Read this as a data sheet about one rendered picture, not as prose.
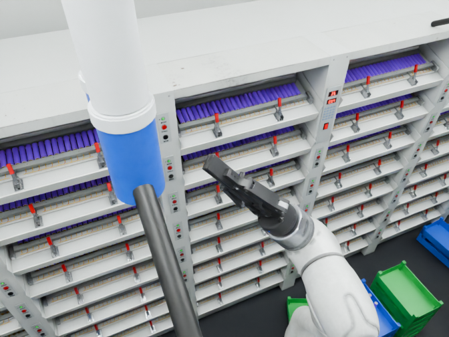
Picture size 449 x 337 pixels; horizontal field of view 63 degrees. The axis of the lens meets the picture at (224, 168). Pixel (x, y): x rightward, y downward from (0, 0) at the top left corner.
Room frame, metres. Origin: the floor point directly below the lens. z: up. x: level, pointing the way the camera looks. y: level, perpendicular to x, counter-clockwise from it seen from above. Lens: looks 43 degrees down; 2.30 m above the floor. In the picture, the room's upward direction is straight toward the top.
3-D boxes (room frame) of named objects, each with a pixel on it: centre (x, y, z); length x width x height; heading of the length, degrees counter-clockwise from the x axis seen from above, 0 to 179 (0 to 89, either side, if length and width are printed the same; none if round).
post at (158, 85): (1.10, 0.25, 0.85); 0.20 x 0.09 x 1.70; 24
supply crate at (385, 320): (0.95, -0.78, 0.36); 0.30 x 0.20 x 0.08; 23
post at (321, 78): (1.38, -0.40, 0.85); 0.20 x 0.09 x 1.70; 24
